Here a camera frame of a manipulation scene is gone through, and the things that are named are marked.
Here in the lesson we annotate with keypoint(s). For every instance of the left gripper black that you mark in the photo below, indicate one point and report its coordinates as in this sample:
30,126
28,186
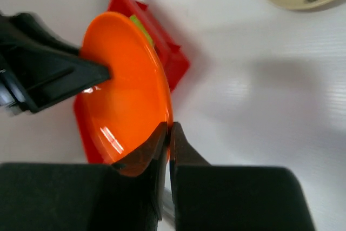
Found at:
41,70

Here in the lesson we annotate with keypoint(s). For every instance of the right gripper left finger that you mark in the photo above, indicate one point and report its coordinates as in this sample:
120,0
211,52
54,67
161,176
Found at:
126,195

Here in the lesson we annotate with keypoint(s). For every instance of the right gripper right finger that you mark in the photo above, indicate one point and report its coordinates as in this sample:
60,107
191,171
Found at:
208,197

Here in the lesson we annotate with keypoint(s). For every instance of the orange plate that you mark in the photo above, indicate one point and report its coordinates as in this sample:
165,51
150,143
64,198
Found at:
127,116

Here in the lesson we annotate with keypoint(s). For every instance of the green plate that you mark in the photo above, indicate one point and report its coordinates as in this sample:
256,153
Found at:
138,23

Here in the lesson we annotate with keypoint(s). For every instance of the red plastic bin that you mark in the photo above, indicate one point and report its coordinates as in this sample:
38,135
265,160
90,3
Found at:
174,62

